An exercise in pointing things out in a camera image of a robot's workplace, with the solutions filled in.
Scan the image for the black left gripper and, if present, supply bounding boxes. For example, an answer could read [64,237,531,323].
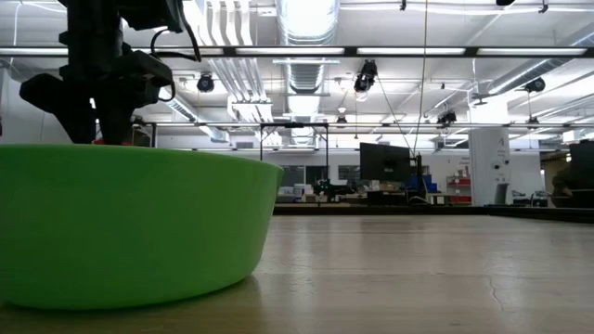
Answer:
[19,32,175,146]

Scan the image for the red plastic bowl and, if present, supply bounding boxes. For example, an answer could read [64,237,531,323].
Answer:
[91,138,136,147]

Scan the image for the green plastic bowl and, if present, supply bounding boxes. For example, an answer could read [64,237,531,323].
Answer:
[0,143,285,311]

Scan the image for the red storage shelf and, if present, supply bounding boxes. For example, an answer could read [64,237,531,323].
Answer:
[445,174,472,206]

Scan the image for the large black monitor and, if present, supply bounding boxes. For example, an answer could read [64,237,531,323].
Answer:
[359,142,412,184]

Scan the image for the blue storage bins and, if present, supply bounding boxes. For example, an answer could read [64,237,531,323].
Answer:
[407,173,439,194]

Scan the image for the white pillar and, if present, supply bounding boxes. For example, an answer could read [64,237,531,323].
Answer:
[468,126,514,207]

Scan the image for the person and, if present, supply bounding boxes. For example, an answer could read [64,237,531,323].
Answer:
[550,164,576,199]

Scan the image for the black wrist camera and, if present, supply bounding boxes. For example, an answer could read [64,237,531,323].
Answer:
[121,0,186,34]

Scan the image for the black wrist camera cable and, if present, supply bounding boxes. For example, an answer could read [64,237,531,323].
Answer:
[148,7,203,64]

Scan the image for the black background rig frame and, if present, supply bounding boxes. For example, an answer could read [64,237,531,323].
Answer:
[134,121,594,183]

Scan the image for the silver ceiling duct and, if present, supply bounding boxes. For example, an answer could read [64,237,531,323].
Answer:
[276,0,341,95]

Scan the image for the black overhead camera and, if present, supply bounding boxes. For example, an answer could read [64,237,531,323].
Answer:
[353,59,379,95]

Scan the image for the thin hanging cable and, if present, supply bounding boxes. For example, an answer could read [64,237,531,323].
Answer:
[411,0,429,155]

